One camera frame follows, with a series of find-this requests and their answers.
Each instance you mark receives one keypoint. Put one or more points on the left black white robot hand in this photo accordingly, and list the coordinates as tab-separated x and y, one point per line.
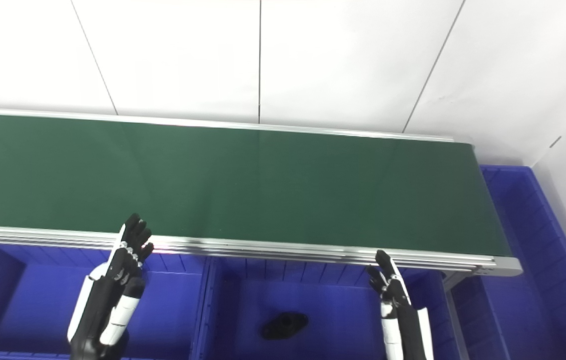
108	295

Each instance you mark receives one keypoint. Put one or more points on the black flange part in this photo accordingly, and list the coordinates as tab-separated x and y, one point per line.
285	325

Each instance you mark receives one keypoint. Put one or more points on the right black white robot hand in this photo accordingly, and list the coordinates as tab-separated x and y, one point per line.
405	325

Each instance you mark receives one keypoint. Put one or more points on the aluminium conveyor leg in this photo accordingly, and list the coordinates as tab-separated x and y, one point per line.
451	305

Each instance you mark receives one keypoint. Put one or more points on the large blue plastic bin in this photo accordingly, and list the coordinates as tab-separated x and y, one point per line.
527	300

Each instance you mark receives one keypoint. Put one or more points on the green conveyor belt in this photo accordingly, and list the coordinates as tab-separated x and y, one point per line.
263	185
263	246

